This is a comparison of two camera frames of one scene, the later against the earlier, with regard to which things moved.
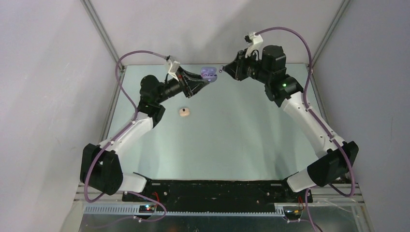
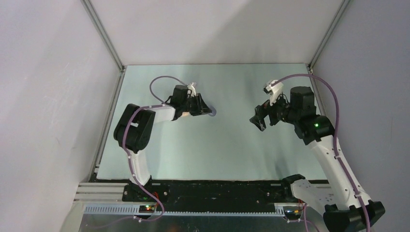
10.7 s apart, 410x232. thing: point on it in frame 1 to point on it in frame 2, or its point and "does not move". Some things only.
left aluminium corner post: (103, 32) does not move
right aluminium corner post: (340, 11) does not move
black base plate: (218, 196) does not move
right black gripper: (236, 68) to (261, 113)
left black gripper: (189, 78) to (201, 108)
